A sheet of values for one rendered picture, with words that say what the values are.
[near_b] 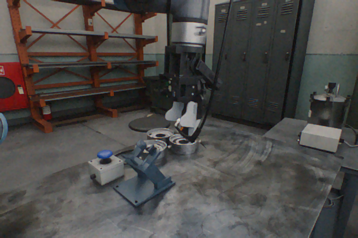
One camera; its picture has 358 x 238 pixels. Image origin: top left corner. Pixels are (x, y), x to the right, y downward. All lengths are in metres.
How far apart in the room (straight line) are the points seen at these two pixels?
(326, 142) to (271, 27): 2.40
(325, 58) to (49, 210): 3.57
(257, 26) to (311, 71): 1.03
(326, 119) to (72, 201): 1.27
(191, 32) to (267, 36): 2.97
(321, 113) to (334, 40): 2.37
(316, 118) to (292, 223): 0.97
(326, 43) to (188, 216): 3.43
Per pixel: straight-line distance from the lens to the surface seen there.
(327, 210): 1.69
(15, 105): 4.14
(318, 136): 1.23
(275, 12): 3.42
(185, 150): 0.73
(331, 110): 1.39
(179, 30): 0.47
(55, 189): 0.66
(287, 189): 0.64
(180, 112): 0.54
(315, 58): 3.73
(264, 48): 3.41
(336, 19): 3.73
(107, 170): 0.61
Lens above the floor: 1.13
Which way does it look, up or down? 17 degrees down
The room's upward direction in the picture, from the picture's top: straight up
